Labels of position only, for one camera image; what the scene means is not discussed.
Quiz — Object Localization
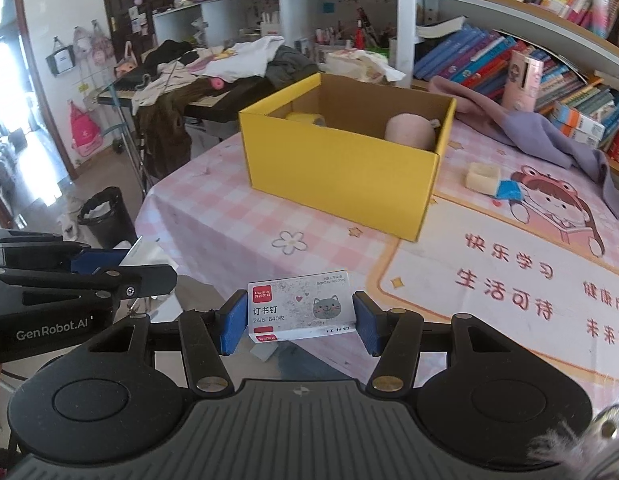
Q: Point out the white staple box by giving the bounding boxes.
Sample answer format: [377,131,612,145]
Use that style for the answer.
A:
[246,274,360,342]

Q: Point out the fluffy pink sleeve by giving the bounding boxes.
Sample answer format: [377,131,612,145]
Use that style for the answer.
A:
[527,400,619,480]

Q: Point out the open white booklet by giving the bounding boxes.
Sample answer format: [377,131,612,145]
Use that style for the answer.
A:
[415,16,470,40]

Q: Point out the small blue packet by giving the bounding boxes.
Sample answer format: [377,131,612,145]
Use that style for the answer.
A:
[495,180,525,202]

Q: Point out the yellow cardboard box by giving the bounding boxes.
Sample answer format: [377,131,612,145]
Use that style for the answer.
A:
[238,72,457,243]

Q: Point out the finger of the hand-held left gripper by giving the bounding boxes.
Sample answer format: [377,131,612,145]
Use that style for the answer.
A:
[0,240,130,276]
[0,264,179,318]

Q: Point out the mauve cloth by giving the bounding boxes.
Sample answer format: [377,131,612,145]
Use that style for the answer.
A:
[428,75,619,221]

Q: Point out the black electronic keyboard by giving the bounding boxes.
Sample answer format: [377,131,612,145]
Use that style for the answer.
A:
[96,67,250,126]

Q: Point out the cream garment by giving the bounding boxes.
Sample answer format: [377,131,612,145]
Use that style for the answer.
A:
[133,62,200,111]

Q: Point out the white bookshelf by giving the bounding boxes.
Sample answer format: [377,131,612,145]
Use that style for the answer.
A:
[152,0,619,181]

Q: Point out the tissue pack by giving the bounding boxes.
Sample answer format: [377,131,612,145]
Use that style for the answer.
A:
[324,49,407,86]

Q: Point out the grey garment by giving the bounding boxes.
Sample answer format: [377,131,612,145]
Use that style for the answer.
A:
[266,45,320,88]

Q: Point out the pale pink small backpack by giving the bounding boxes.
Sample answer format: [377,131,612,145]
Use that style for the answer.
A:
[92,30,115,64]
[72,26,93,59]

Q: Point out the orange white box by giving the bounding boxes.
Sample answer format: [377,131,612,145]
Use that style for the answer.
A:
[549,102,607,148]

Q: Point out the black trash bin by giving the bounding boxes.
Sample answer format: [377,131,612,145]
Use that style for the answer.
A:
[76,186,139,250]

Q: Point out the pink cylinder container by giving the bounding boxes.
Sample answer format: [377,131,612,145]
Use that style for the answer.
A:
[384,113,440,151]

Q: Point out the yellow tape roll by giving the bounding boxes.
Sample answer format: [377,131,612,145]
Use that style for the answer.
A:
[284,111,327,126]

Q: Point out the pink carton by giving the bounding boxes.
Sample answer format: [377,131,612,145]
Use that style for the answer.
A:
[504,50,544,112]

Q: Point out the brown garment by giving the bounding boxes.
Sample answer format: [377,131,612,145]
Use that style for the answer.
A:
[136,80,215,181]

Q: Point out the dark tote bag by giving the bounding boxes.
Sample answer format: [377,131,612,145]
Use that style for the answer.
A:
[45,44,76,78]

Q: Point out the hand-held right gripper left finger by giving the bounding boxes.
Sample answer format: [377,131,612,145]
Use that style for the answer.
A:
[82,289,250,394]

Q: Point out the pens in holders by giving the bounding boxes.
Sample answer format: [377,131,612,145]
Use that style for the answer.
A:
[294,7,397,61]

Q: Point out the cream and blue eraser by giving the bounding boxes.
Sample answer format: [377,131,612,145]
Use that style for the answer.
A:
[464,161,501,193]

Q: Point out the black garment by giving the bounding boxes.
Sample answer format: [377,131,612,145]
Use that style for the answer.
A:
[142,39,195,73]

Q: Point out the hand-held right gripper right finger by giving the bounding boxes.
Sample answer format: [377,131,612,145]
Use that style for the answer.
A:
[352,290,517,394]

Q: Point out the row of colourful books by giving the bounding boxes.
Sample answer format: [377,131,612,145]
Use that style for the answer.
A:
[413,22,619,166]

